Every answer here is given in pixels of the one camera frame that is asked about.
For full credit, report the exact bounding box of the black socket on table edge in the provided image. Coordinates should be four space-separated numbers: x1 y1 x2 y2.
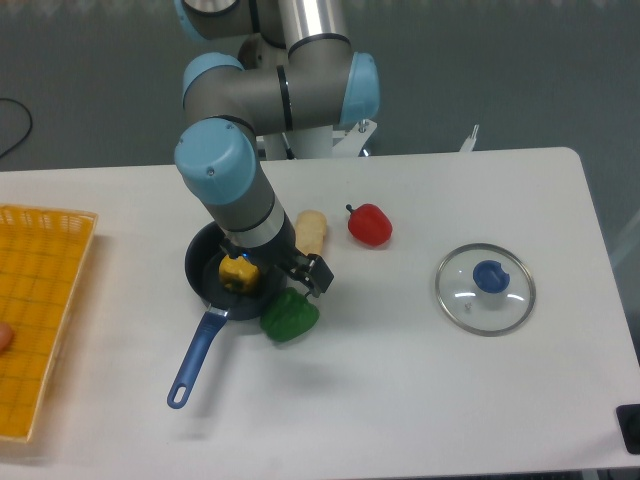
616 404 640 455

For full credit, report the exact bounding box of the glass pot lid blue knob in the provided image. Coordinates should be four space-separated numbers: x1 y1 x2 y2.
434 242 537 337

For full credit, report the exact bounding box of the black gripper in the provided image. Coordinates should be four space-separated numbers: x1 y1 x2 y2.
220 219 334 298

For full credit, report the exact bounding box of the orange plastic basket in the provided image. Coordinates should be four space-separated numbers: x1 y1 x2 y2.
1 204 98 443

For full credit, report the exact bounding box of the beige bread loaf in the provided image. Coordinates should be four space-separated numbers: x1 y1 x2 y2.
295 210 328 255

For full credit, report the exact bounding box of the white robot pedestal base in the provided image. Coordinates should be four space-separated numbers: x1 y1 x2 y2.
257 119 378 161

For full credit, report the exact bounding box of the peach object in basket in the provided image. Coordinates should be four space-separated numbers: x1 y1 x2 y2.
0 322 14 352

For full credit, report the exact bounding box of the yellow bell pepper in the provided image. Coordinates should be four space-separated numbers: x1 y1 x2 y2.
218 255 261 295

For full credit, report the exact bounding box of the dark pan with blue handle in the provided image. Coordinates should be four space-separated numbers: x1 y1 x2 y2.
167 222 286 409

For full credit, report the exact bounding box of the green bell pepper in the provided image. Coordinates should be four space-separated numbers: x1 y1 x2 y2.
259 287 320 343

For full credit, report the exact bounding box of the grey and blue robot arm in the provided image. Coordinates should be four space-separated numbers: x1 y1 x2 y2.
174 1 380 296

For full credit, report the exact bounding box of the red bell pepper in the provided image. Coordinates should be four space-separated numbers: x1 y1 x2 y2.
345 203 393 247

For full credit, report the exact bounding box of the black cable on floor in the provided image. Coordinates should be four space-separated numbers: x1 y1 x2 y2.
0 97 34 160

